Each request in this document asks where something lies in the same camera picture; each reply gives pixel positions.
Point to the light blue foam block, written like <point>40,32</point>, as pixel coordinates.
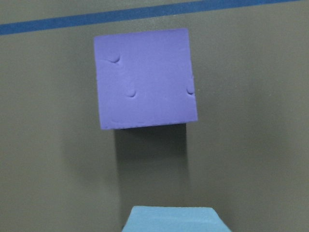
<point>174,219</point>

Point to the purple foam block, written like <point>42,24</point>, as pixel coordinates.
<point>145,79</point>

